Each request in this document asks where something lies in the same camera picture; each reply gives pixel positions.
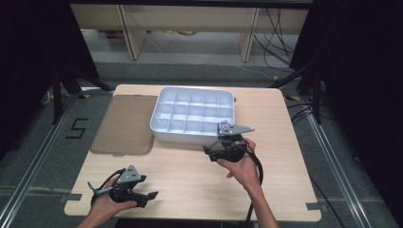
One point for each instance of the white compartment organizer box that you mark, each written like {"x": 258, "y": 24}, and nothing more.
{"x": 190, "y": 114}

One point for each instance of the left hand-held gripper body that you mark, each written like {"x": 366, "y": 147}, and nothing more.
{"x": 127, "y": 177}

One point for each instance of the person's right hand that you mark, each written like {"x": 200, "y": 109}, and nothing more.
{"x": 244, "y": 172}

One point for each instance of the dark curtain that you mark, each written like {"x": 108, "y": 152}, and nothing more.
{"x": 28, "y": 63}
{"x": 361, "y": 88}

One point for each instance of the grey tape strip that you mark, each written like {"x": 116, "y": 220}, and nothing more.
{"x": 71, "y": 198}
{"x": 313, "y": 206}

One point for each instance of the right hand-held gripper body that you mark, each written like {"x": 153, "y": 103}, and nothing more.
{"x": 233, "y": 148}

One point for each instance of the person's left hand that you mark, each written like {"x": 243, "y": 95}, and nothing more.
{"x": 103, "y": 207}

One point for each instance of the black metal stand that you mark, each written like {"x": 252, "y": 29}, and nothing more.
{"x": 57, "y": 95}
{"x": 316, "y": 95}

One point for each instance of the lilac ankle sock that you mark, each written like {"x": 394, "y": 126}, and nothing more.
{"x": 225, "y": 123}

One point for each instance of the yellow tape piece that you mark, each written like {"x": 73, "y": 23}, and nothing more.
{"x": 293, "y": 98}
{"x": 85, "y": 96}
{"x": 276, "y": 77}

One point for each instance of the aluminium floor rail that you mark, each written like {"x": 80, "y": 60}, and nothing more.
{"x": 34, "y": 161}
{"x": 339, "y": 171}

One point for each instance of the light wooden bench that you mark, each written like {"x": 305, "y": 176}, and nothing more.
{"x": 190, "y": 17}

